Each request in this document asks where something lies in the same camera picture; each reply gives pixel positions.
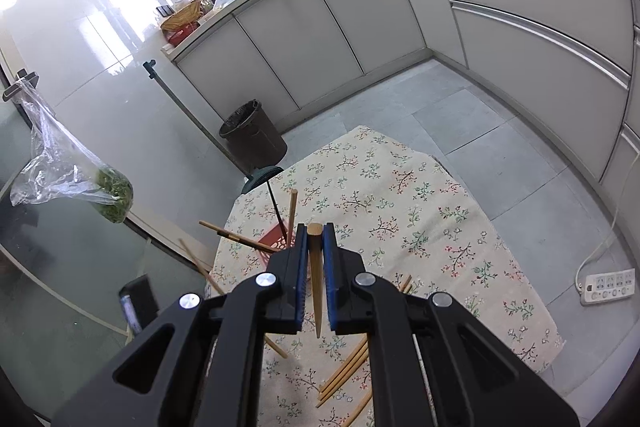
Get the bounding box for white power cable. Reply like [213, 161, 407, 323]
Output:
[576, 206, 623, 285]

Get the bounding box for floral tablecloth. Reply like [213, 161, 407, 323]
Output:
[202, 125, 567, 427]

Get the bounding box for red plastic basket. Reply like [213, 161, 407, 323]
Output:
[165, 24, 202, 48]

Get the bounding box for black door handle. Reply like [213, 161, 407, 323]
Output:
[2, 70, 40, 102]

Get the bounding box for white power strip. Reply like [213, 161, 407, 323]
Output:
[575, 269, 637, 306]

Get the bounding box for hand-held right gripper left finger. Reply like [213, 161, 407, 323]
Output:
[52, 223, 308, 427]

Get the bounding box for pink lattice utensil holder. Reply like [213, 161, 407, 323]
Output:
[259, 226, 297, 272]

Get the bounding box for dark green round object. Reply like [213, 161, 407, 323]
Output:
[241, 164, 284, 196]

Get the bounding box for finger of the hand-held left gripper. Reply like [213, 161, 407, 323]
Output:
[118, 274, 162, 341]

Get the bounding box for wooden chopstick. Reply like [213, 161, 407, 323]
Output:
[178, 238, 290, 359]
[307, 222, 325, 339]
[286, 189, 299, 236]
[198, 220, 279, 254]

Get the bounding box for black pole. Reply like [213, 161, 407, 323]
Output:
[142, 60, 252, 178]

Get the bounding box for pile of wooden chopsticks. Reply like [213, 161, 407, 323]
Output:
[316, 274, 414, 427]

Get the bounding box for brown trash bin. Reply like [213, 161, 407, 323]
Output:
[218, 99, 289, 176]

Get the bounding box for wicker basket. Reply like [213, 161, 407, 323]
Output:
[159, 0, 203, 34]

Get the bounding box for clear plastic bag of greens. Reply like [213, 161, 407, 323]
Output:
[9, 79, 136, 226]

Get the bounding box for black chopstick with gold band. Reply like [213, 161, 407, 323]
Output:
[268, 180, 290, 243]

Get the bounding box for white kitchen cabinets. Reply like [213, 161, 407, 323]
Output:
[161, 0, 640, 205]

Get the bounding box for frosted glass door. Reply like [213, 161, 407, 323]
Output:
[0, 42, 221, 413]

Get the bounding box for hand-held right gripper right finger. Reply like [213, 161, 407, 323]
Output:
[322, 222, 581, 427]

